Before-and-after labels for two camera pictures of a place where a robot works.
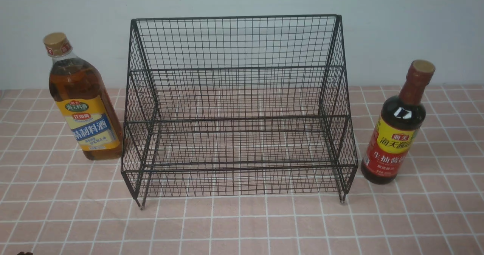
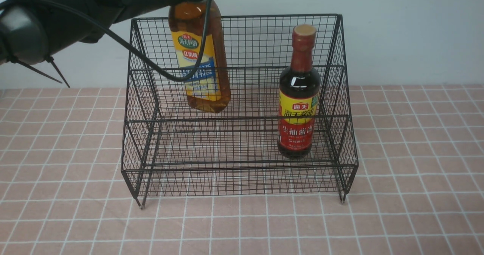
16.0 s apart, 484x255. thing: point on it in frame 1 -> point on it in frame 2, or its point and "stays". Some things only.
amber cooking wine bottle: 79,89 -> 210,91
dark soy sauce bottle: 397,129 -> 299,99
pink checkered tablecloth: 54,201 stays
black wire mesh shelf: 238,105 stays
